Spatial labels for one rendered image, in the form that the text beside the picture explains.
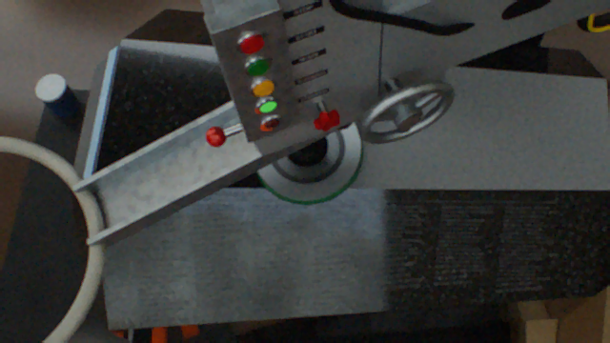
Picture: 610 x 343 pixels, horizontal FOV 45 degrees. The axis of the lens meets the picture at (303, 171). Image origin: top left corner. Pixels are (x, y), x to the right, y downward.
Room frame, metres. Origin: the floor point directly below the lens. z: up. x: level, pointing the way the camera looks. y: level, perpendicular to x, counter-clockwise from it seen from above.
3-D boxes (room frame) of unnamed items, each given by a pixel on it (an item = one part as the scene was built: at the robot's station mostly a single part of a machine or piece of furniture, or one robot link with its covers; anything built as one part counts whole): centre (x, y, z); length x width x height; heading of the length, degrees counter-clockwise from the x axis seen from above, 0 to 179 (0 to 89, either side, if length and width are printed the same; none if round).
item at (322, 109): (0.45, -0.04, 1.26); 0.04 x 0.04 x 0.04; 11
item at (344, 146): (0.58, -0.02, 0.87); 0.21 x 0.21 x 0.01
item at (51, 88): (1.28, 0.76, 0.08); 0.10 x 0.10 x 0.13
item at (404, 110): (0.48, -0.16, 1.22); 0.15 x 0.10 x 0.15; 101
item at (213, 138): (0.49, 0.10, 1.20); 0.08 x 0.03 x 0.03; 101
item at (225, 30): (0.45, 0.03, 1.40); 0.08 x 0.03 x 0.28; 101
